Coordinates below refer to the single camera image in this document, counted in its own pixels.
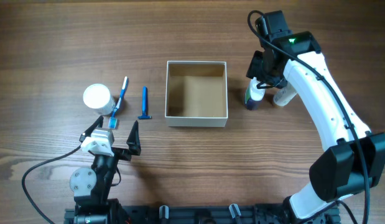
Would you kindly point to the blue white toothbrush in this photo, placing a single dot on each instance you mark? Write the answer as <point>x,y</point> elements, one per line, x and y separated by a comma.
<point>113,121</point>

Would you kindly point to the blue disposable razor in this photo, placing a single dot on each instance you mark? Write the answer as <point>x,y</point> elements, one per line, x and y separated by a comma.
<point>144,114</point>

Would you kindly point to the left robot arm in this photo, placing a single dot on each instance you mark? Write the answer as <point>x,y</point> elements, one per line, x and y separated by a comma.
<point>91,185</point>

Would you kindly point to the white round jar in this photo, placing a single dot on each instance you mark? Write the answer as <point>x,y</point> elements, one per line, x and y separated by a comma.
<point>99,98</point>

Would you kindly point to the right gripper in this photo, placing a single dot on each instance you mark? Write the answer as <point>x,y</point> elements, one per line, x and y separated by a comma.
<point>254,69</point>

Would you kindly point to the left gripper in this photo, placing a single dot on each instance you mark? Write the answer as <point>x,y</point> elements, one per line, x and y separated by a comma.
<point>118,152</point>

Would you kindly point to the white cardboard box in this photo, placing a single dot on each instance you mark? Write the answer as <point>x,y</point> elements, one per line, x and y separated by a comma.
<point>196,94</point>

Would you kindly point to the dark blue pump bottle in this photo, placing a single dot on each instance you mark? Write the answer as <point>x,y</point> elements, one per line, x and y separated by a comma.
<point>254,94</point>

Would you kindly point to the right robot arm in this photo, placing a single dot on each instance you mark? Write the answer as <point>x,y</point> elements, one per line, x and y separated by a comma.
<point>353,156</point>

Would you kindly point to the black mounting rail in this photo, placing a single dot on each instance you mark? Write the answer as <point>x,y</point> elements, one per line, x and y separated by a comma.
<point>257,214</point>

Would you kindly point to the white squeeze tube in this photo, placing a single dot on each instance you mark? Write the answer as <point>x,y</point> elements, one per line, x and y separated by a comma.
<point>284,96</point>

